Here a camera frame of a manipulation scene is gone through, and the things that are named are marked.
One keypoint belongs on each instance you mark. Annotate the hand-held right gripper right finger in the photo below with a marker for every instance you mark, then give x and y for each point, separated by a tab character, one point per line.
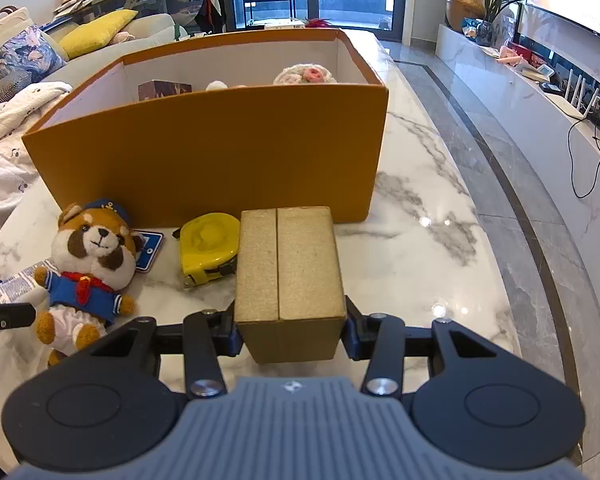
352	340

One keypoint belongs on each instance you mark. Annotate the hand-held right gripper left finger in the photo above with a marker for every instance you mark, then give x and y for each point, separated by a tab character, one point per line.
232	340

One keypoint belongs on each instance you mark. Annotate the white lotion tube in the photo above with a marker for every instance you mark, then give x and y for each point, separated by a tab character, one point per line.
25	282

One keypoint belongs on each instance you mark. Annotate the gold rectangular box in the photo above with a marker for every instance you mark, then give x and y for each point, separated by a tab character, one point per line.
290	280

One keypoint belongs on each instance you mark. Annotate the red panda sailor plush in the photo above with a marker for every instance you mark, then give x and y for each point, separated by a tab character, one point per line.
95	250

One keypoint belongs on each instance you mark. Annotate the orange cardboard box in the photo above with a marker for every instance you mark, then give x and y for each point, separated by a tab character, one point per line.
230	155

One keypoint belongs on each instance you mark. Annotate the white bunny plush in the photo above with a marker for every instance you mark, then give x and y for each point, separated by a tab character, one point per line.
216	85

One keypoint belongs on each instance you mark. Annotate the dark photo card box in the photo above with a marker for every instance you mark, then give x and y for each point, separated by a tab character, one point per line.
162	90

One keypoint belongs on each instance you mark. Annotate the crochet doll with flowers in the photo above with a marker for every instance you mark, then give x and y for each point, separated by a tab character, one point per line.
305	74

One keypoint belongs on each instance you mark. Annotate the yellow tape measure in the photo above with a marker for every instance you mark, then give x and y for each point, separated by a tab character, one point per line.
207	240

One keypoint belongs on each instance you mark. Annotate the blue plush tag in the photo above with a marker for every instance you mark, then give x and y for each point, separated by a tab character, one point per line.
149	252

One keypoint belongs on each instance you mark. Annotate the panda printed blanket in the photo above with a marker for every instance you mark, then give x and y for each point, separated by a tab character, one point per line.
0	160

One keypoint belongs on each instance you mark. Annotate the grey striped pillow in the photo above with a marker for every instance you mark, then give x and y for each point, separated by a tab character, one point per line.
2	90

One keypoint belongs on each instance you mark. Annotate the blue floral pillow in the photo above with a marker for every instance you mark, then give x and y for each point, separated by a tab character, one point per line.
20	57

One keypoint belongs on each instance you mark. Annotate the yellow pillow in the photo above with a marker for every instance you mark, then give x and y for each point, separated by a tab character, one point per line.
95	32

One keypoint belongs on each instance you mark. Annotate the white marble television cabinet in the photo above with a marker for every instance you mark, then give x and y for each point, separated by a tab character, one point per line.
505	85

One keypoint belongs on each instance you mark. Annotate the grey sofa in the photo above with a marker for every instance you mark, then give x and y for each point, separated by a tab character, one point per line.
145	27

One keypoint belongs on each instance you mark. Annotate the white router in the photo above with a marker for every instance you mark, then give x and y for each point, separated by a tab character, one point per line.
572	107

